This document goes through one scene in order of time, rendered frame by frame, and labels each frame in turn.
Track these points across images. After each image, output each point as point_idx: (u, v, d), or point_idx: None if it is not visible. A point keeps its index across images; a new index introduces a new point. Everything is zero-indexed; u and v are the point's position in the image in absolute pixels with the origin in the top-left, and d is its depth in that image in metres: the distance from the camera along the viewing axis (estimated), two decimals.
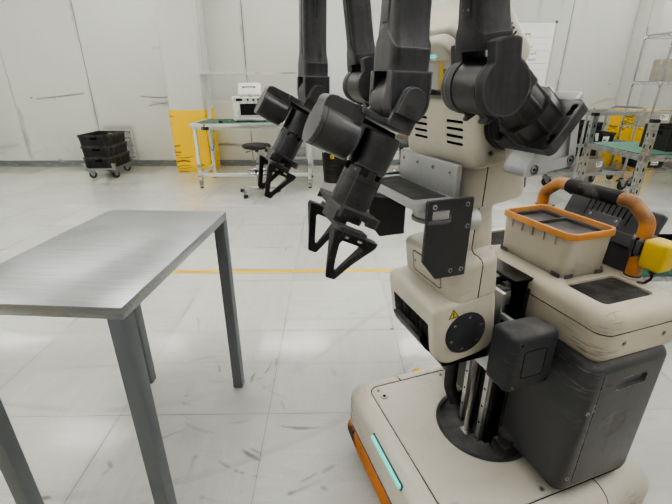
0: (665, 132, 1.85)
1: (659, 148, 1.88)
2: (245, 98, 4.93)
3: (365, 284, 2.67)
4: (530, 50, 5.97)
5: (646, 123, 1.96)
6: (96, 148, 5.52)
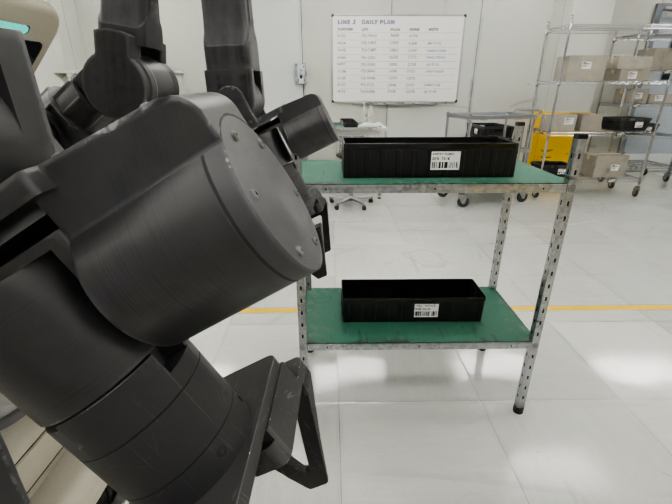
0: None
1: None
2: None
3: None
4: (439, 47, 5.45)
5: (342, 137, 1.44)
6: None
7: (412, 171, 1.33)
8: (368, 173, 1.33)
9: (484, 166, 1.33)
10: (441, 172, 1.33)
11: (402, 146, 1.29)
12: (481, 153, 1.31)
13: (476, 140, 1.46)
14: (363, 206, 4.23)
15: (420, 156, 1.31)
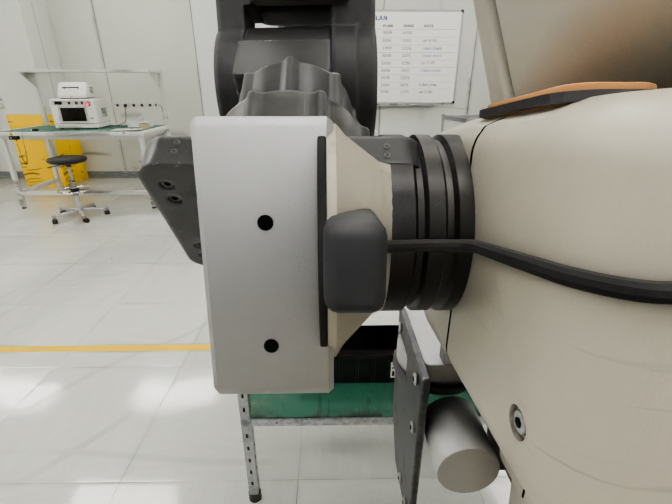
0: None
1: None
2: (66, 101, 4.08)
3: (19, 378, 1.82)
4: (434, 44, 5.12)
5: None
6: None
7: None
8: None
9: None
10: None
11: None
12: None
13: None
14: None
15: None
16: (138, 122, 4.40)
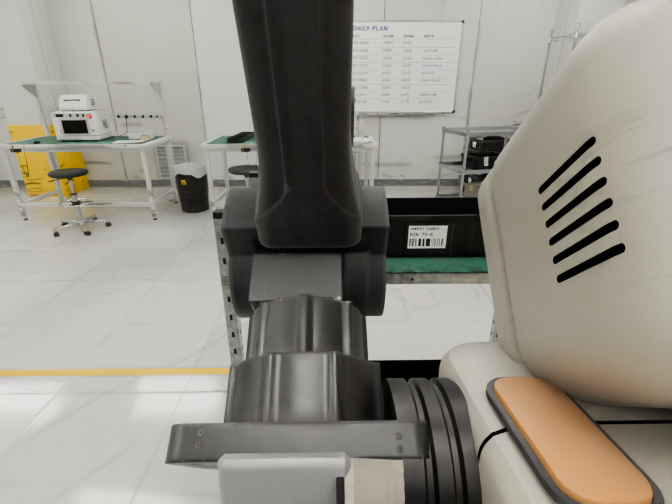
0: None
1: None
2: (67, 114, 4.09)
3: (22, 404, 1.83)
4: (435, 54, 5.13)
5: None
6: None
7: None
8: None
9: (479, 243, 1.01)
10: (422, 251, 1.01)
11: None
12: (475, 228, 0.99)
13: (469, 201, 1.14)
14: None
15: (394, 231, 0.99)
16: (139, 134, 4.41)
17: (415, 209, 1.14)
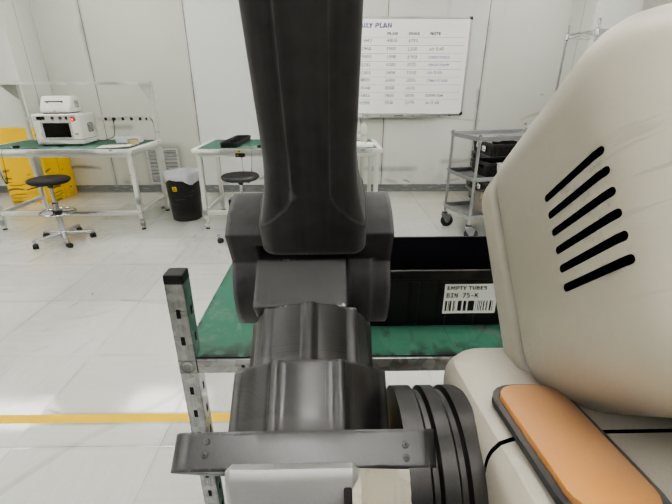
0: None
1: None
2: (49, 116, 3.81)
3: None
4: (441, 53, 4.85)
5: None
6: None
7: (409, 315, 0.73)
8: None
9: None
10: (462, 317, 0.73)
11: (391, 275, 0.69)
12: None
13: None
14: None
15: (424, 291, 0.71)
16: (127, 138, 4.13)
17: (447, 251, 0.86)
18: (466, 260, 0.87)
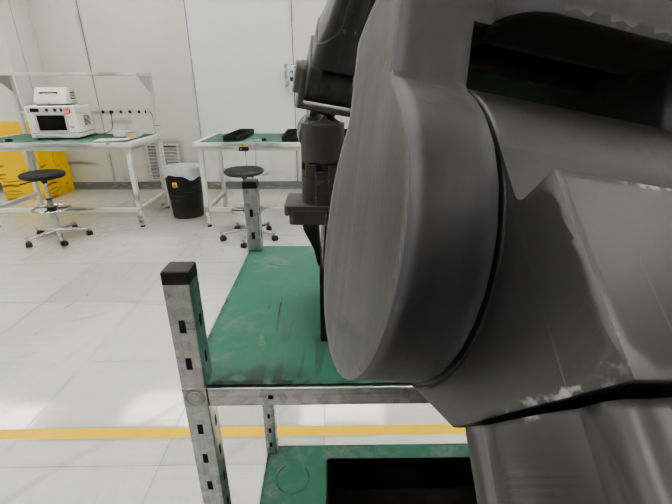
0: None
1: None
2: (43, 108, 3.63)
3: None
4: None
5: (323, 225, 0.67)
6: None
7: None
8: None
9: None
10: None
11: None
12: None
13: None
14: None
15: None
16: (125, 131, 3.96)
17: None
18: None
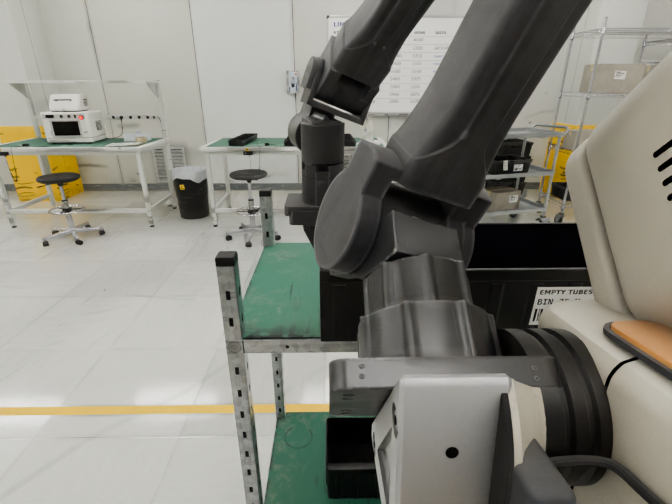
0: None
1: None
2: (58, 114, 3.84)
3: None
4: None
5: None
6: None
7: None
8: None
9: None
10: None
11: (467, 275, 0.52)
12: None
13: None
14: None
15: (509, 296, 0.53)
16: (135, 136, 4.16)
17: (520, 241, 0.68)
18: (542, 253, 0.69)
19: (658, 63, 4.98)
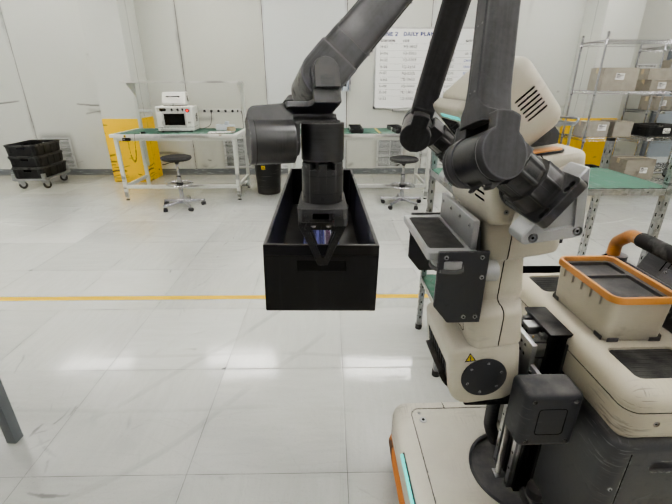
0: (356, 263, 0.60)
1: (350, 306, 0.63)
2: (169, 108, 4.78)
3: (227, 314, 2.53)
4: None
5: (264, 243, 0.59)
6: (24, 158, 5.37)
7: None
8: None
9: None
10: None
11: None
12: None
13: (290, 178, 1.04)
14: (415, 206, 4.61)
15: None
16: (225, 126, 5.11)
17: (285, 203, 0.91)
18: (287, 206, 0.96)
19: (652, 66, 5.93)
